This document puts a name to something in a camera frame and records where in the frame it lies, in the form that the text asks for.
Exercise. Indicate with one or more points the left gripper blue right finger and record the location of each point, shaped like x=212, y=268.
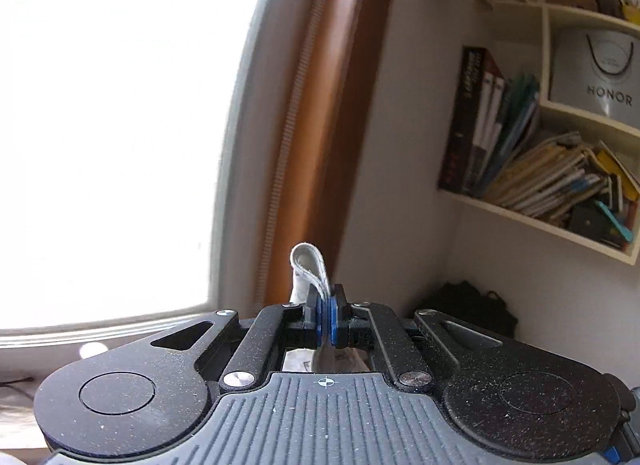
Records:
x=349, y=326

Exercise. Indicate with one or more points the white patterned pajama garment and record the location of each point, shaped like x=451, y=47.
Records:
x=310, y=281

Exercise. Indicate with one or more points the black laptop bag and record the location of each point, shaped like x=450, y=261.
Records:
x=465, y=302

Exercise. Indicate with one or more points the cream wall shelf unit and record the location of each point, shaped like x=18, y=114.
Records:
x=524, y=32

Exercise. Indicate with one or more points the books on shelf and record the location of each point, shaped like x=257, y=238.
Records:
x=500, y=157

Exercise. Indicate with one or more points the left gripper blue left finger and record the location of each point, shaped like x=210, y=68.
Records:
x=303, y=322

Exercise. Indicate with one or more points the white Honor shopping bag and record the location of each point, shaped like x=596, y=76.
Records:
x=597, y=71

